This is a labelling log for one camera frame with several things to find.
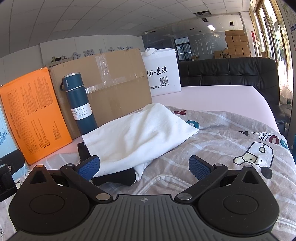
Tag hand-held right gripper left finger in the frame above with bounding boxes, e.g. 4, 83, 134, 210
18, 156, 114, 202

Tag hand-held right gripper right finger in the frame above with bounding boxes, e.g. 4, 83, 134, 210
174, 156, 271, 202

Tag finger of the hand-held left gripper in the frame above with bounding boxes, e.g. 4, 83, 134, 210
0, 164, 18, 202

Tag white and black sweatshirt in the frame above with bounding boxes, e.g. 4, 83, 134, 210
77, 103, 199, 186

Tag black smartphone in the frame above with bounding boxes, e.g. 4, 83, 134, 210
0, 149, 25, 183

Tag cartoon printed blanket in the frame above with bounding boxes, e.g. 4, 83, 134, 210
0, 105, 296, 241

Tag light blue cardboard box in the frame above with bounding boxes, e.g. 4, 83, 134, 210
0, 113, 30, 186

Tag dark blue vacuum bottle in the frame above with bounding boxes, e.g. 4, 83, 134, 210
60, 72, 98, 135

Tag pink mattress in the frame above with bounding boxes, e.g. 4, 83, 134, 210
151, 85, 281, 135

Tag brown cardboard box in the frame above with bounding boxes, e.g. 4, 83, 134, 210
49, 48, 153, 140

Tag black leather sofa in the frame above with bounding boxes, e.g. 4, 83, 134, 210
178, 57, 290, 135

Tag white shopping bag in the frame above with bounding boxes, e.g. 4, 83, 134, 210
141, 47, 182, 97

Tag stack of cardboard boxes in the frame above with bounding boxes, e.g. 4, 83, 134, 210
213, 30, 252, 59

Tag gold framed glass door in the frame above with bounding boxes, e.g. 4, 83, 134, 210
250, 0, 296, 93

